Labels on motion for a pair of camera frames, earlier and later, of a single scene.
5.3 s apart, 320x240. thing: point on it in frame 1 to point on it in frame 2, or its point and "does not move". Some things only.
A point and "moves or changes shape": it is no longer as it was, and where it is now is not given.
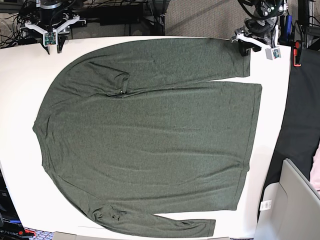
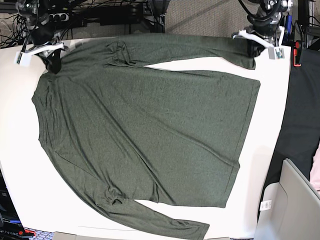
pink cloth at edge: [314, 177] does not move
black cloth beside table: [300, 139] does not move
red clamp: [295, 53] does not move
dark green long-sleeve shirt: [135, 128] moves or changes shape
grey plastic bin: [289, 209] does not move
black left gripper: [51, 17] to [43, 33]
